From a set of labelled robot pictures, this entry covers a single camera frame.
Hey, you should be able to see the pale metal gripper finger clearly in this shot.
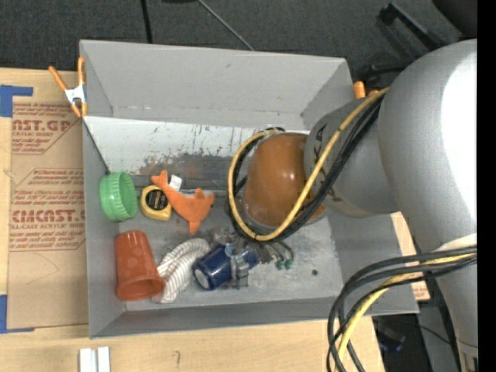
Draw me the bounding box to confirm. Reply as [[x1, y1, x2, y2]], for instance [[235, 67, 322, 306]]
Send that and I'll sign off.
[[230, 254, 250, 289], [210, 228, 237, 248]]

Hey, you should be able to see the dark blue can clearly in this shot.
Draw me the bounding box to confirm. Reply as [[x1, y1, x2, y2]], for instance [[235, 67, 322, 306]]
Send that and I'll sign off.
[[191, 243, 260, 291]]

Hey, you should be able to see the orange toy fish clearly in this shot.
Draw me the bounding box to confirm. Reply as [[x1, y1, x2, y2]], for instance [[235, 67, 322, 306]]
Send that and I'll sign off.
[[150, 169, 216, 236]]

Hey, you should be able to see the yellow tape measure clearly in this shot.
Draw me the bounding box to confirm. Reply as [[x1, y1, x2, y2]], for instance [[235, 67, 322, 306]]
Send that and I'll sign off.
[[139, 184, 173, 222]]

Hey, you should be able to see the orange plastic cup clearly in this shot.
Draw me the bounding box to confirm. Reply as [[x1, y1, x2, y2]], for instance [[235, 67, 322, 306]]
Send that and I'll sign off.
[[113, 229, 167, 302]]

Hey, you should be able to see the green plastic cup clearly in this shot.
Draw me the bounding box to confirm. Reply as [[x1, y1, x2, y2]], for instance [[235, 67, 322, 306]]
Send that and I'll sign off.
[[98, 170, 140, 223]]

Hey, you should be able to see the grey metal bin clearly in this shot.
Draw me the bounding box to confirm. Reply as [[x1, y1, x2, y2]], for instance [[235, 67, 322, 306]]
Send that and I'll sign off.
[[78, 40, 420, 339]]

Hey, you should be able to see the brown cardboard board, red print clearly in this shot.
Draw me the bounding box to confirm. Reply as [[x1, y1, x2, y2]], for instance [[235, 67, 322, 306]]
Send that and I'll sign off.
[[0, 67, 91, 335]]

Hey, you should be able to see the white striped rope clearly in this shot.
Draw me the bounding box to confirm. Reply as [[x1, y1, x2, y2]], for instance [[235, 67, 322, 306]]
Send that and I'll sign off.
[[151, 237, 212, 305]]

